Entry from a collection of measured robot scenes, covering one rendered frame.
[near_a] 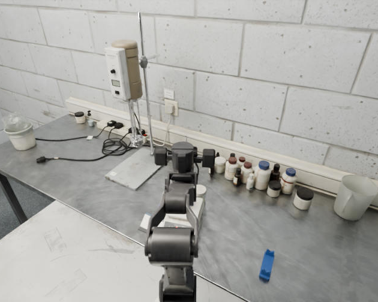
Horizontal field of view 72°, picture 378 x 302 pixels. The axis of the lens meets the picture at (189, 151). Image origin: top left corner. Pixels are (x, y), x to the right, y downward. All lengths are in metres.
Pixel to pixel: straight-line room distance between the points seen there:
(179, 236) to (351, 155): 0.99
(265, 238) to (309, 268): 0.17
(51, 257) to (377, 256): 1.15
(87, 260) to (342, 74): 1.14
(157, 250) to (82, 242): 0.70
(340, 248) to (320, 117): 0.52
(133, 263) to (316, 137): 0.90
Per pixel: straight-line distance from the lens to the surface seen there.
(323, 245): 1.13
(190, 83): 1.36
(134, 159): 1.42
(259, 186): 1.25
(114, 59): 1.08
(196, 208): 1.01
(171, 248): 0.41
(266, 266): 0.99
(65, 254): 1.08
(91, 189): 1.31
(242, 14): 1.19
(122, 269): 0.99
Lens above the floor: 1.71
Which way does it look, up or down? 33 degrees down
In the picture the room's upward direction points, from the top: straight up
